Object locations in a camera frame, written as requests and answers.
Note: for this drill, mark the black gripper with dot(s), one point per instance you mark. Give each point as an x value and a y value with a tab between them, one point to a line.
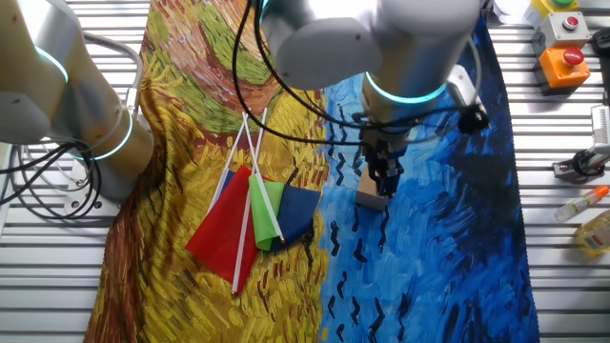
383	143

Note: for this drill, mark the light wooden block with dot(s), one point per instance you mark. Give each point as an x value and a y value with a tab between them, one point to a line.
367	193

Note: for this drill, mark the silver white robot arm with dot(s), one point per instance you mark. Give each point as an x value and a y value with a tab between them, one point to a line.
405	43

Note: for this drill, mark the small dark blue flag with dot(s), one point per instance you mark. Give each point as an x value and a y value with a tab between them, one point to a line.
298	214

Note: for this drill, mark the painted landscape print cloth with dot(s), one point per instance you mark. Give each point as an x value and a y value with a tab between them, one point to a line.
429	262

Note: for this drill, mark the small green flag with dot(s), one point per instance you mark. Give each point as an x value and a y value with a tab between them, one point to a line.
264	214

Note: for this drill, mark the small red flag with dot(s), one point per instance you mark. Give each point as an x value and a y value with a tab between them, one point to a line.
219	238

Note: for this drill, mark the small bottle orange cap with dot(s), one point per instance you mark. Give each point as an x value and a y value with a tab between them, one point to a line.
579	205

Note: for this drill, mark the small silver black device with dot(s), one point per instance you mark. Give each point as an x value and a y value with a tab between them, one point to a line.
583	162

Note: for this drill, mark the orange box red button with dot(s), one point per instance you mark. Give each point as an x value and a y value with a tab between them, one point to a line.
562	71

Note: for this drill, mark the yellow liquid bottle green label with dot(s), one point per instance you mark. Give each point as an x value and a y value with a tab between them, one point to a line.
595	238

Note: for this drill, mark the grey box red button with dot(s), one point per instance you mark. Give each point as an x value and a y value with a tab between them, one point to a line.
564	28

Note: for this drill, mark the yellow box green button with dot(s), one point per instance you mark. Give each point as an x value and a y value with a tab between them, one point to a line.
553	7

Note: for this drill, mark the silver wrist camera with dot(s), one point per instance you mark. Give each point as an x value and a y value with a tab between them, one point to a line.
462	86

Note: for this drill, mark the ribbed silver camera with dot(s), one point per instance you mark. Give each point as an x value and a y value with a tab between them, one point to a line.
601	124

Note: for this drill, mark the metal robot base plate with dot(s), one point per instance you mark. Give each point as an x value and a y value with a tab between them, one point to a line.
81	202

